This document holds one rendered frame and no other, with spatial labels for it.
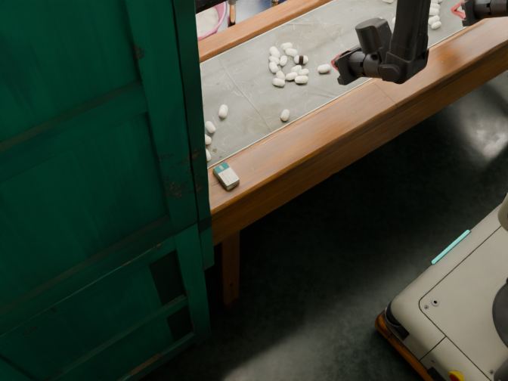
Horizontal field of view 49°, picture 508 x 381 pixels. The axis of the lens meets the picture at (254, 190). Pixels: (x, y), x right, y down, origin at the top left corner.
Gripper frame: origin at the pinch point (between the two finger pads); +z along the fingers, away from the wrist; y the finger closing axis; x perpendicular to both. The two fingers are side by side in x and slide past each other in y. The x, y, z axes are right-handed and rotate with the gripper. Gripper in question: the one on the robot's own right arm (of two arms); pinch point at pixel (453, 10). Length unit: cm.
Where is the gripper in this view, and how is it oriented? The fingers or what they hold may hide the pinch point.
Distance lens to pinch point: 171.0
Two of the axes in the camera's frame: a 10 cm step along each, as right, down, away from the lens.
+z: -4.5, -2.1, 8.7
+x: 3.5, 8.5, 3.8
